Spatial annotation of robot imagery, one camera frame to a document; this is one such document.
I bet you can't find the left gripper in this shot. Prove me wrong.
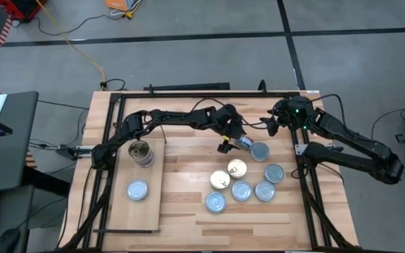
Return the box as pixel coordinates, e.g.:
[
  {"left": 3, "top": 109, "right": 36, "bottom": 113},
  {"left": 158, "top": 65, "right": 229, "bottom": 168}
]
[{"left": 213, "top": 103, "right": 248, "bottom": 154}]

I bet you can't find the black desk leg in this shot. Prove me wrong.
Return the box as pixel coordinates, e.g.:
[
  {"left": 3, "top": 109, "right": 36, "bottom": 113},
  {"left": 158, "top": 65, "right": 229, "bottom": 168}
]
[{"left": 21, "top": 165, "right": 72, "bottom": 197}]

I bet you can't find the grey desk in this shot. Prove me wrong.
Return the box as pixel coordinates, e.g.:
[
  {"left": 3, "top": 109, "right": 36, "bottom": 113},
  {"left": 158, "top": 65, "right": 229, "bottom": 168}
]
[{"left": 0, "top": 90, "right": 40, "bottom": 195}]

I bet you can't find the long black bar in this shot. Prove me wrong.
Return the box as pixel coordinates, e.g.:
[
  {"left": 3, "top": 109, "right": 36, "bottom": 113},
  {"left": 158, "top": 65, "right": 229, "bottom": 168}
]
[{"left": 143, "top": 82, "right": 231, "bottom": 92}]

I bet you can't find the orange object on floor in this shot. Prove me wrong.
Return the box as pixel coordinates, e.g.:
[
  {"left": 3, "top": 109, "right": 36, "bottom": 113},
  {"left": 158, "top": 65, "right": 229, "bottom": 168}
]
[{"left": 110, "top": 0, "right": 143, "bottom": 18}]

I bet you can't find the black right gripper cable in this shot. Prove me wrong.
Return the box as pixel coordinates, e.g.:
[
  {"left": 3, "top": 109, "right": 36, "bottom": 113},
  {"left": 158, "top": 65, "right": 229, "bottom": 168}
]
[{"left": 307, "top": 93, "right": 347, "bottom": 127}]

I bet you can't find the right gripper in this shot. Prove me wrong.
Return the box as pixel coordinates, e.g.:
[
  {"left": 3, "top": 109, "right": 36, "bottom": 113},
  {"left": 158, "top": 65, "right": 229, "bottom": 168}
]
[{"left": 259, "top": 98, "right": 297, "bottom": 138}]

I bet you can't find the long yellow cable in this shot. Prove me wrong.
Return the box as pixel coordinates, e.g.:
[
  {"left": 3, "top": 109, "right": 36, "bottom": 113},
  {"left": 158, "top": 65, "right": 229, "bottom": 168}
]
[{"left": 35, "top": 0, "right": 107, "bottom": 82}]

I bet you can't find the black power cable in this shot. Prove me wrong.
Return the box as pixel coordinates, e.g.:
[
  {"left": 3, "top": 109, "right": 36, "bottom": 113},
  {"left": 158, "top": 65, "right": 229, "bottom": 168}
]
[{"left": 34, "top": 13, "right": 128, "bottom": 37}]

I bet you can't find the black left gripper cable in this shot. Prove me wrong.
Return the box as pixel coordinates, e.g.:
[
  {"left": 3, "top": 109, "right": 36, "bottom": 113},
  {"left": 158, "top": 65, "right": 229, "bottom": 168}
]
[{"left": 188, "top": 97, "right": 271, "bottom": 130}]

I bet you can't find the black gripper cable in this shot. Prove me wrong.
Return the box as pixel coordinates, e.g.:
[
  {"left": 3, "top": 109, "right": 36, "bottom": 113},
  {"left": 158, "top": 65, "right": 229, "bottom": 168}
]
[
  {"left": 188, "top": 97, "right": 271, "bottom": 130},
  {"left": 307, "top": 93, "right": 347, "bottom": 127}
]

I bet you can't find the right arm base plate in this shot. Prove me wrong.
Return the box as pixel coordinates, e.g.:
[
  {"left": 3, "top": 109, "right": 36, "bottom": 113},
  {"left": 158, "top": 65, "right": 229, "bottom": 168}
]
[{"left": 295, "top": 142, "right": 337, "bottom": 157}]

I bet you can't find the red and black box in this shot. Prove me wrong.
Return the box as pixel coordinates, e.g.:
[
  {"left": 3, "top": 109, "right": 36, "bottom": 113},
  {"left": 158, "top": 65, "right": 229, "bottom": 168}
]
[{"left": 0, "top": 0, "right": 47, "bottom": 22}]

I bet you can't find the black floor cable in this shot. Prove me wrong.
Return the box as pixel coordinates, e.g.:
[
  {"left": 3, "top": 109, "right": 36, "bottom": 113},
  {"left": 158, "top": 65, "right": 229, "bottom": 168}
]
[
  {"left": 370, "top": 108, "right": 405, "bottom": 176},
  {"left": 37, "top": 100, "right": 91, "bottom": 110}
]

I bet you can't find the grey keyboard tray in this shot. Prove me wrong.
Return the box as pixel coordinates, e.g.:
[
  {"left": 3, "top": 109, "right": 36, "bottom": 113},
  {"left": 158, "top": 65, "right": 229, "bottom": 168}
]
[{"left": 0, "top": 184, "right": 37, "bottom": 253}]

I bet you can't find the wooden shelf with wire frame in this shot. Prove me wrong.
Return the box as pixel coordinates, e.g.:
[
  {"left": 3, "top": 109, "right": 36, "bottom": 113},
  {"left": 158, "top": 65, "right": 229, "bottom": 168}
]
[{"left": 92, "top": 123, "right": 167, "bottom": 235}]

